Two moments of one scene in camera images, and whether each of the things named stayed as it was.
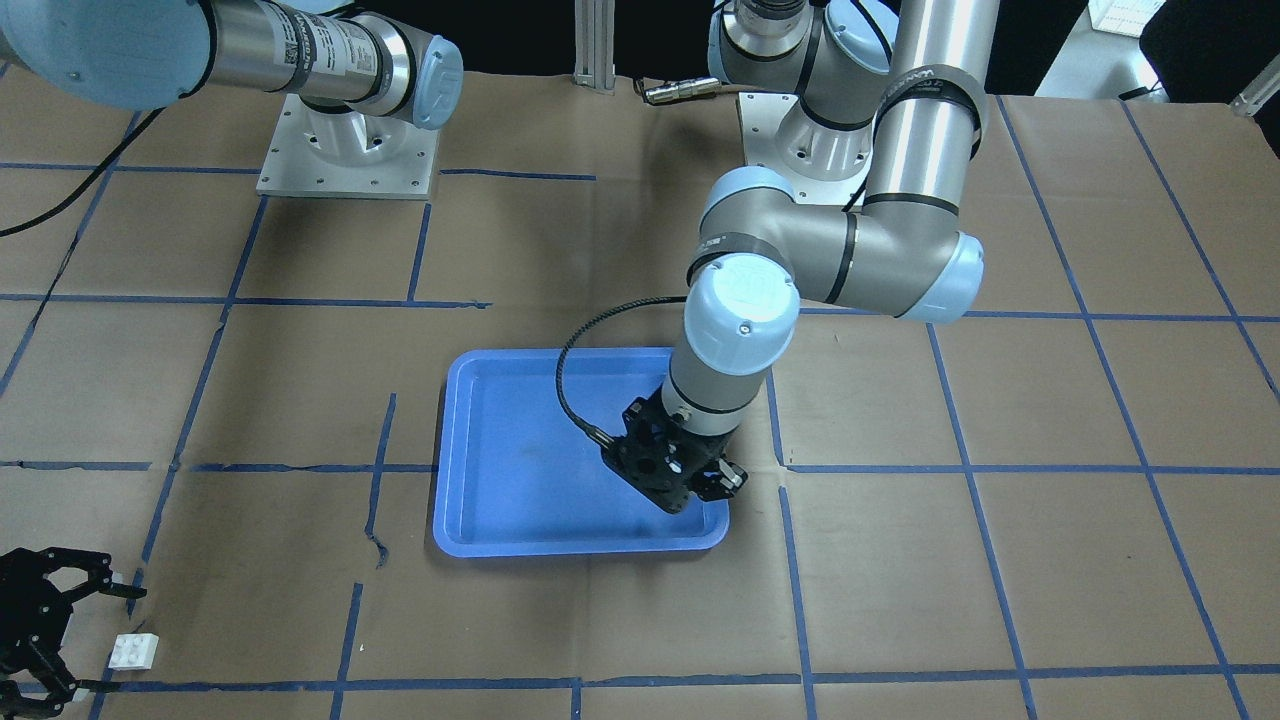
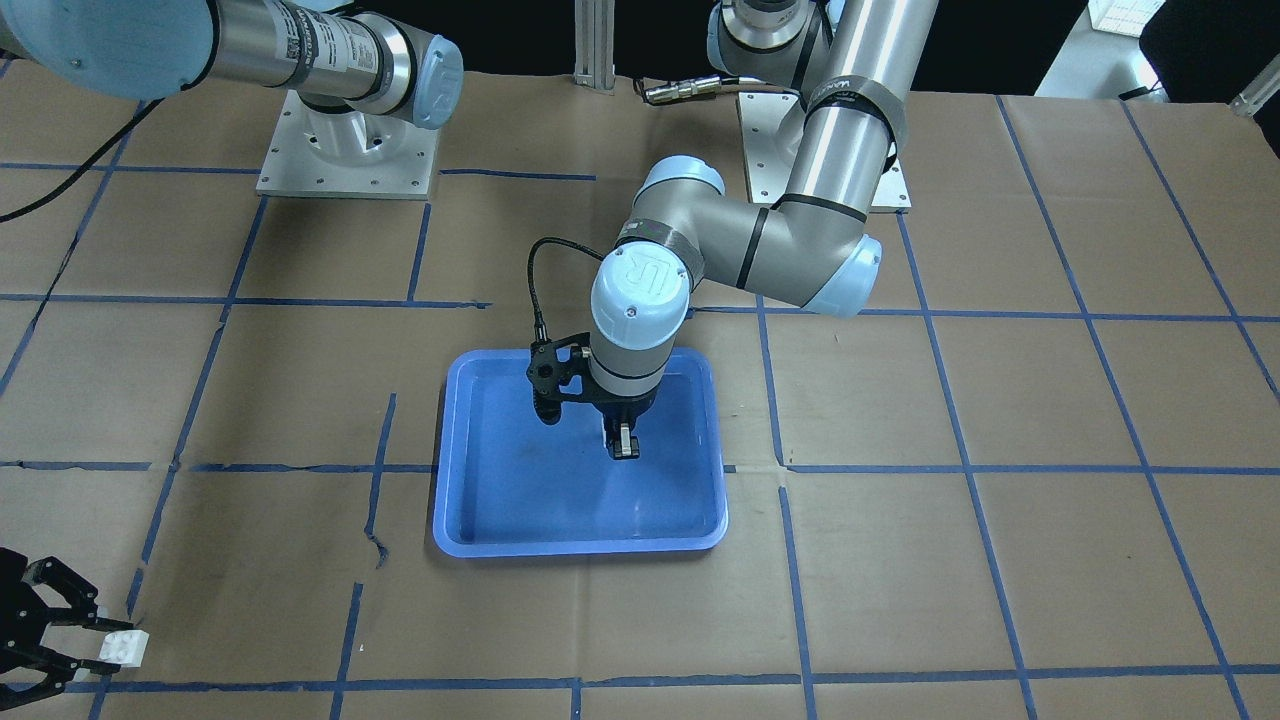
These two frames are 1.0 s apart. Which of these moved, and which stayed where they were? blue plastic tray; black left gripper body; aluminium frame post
Moved: black left gripper body
Stayed: blue plastic tray; aluminium frame post
